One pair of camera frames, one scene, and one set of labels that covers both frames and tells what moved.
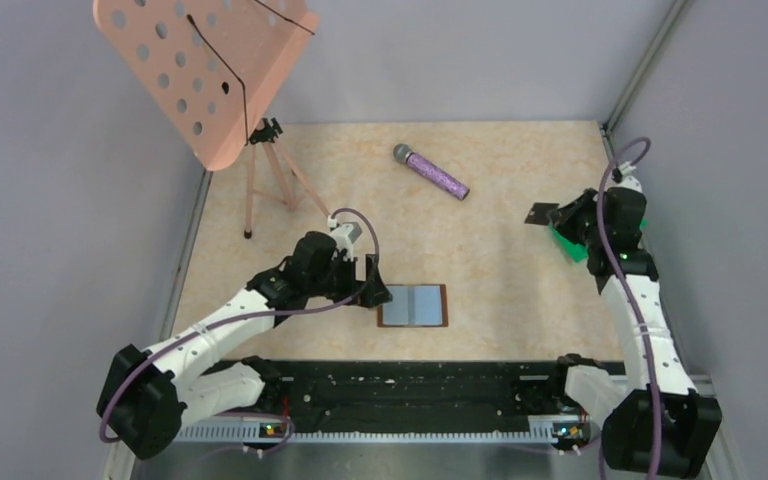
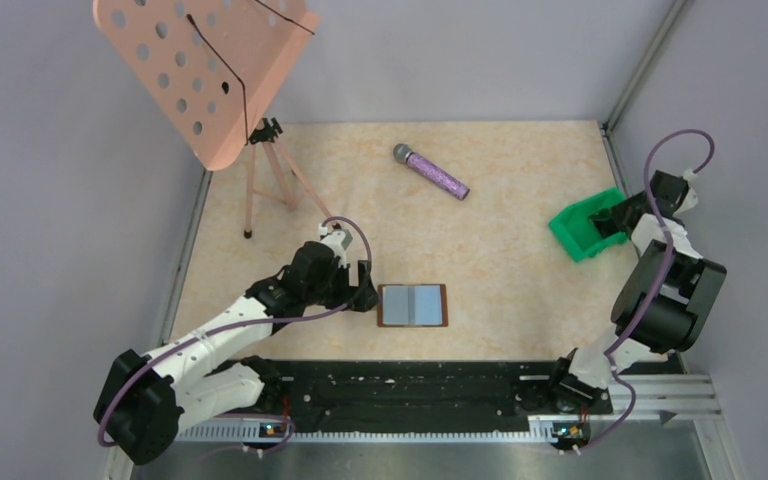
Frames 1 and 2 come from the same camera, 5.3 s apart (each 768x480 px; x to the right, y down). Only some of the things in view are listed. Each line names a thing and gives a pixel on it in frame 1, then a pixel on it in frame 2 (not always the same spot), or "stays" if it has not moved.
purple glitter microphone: [431, 172] stays
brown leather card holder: [415, 305] stays
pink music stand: [211, 68] stays
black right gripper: [563, 217] to [617, 211]
